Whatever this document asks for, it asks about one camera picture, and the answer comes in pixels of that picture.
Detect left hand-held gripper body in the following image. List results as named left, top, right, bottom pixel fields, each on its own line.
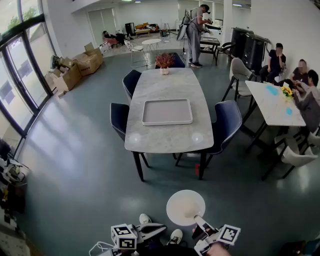
left=111, top=223, right=146, bottom=251

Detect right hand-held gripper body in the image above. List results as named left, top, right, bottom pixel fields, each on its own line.
left=193, top=224, right=241, bottom=256

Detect white round plate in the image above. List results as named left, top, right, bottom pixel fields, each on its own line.
left=166, top=189, right=206, bottom=227

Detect person's right forearm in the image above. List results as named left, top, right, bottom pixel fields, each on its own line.
left=205, top=241, right=232, bottom=256

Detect grey marble dining table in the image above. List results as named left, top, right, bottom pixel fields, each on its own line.
left=124, top=67, right=215, bottom=182

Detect person's white left shoe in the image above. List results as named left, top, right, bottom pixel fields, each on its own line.
left=139, top=213, right=153, bottom=225

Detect person's white shoe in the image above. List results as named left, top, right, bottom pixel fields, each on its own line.
left=139, top=213, right=153, bottom=225
left=166, top=228, right=184, bottom=246

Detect person's white right shoe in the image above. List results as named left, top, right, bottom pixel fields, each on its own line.
left=166, top=228, right=184, bottom=246

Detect person's dark trousers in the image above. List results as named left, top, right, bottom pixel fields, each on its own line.
left=139, top=239, right=201, bottom=256

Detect dark bag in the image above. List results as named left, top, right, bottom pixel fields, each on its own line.
left=281, top=239, right=320, bottom=256

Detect grey rectangular tray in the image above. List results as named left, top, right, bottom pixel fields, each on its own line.
left=141, top=98, right=194, bottom=126

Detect cluttered equipment cart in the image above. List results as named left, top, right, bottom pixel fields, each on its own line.
left=0, top=138, right=32, bottom=231

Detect white marble side table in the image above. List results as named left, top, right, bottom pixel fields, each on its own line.
left=241, top=79, right=307, bottom=154

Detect large light blue cloth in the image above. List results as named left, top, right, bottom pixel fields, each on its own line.
left=265, top=84, right=279, bottom=96

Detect sunflowers in small vase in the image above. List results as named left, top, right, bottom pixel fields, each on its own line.
left=281, top=86, right=294, bottom=102

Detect red plant in white pot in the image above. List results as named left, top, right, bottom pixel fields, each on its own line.
left=154, top=52, right=176, bottom=76

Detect pile of cardboard boxes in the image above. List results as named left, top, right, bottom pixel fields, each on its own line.
left=44, top=42, right=105, bottom=97

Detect black cabinet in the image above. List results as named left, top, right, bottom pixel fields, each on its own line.
left=241, top=33, right=272, bottom=76
left=229, top=27, right=248, bottom=60

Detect black armchair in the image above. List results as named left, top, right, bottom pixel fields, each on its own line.
left=216, top=41, right=236, bottom=62

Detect dark low table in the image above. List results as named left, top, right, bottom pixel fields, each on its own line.
left=199, top=36, right=221, bottom=66

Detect white round table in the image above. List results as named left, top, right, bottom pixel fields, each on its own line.
left=141, top=38, right=163, bottom=55

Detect pink lounge chair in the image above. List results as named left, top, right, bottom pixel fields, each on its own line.
left=103, top=37, right=120, bottom=48

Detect yellow sofa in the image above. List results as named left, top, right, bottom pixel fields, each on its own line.
left=134, top=22, right=160, bottom=38

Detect black box unit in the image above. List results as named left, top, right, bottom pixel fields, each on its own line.
left=124, top=22, right=136, bottom=37

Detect grey roller blinds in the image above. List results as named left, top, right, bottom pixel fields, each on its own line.
left=87, top=8, right=118, bottom=48

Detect white wire chair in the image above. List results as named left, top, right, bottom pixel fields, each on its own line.
left=124, top=39, right=149, bottom=68

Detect black-framed glass window wall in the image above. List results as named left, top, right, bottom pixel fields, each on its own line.
left=0, top=0, right=55, bottom=161

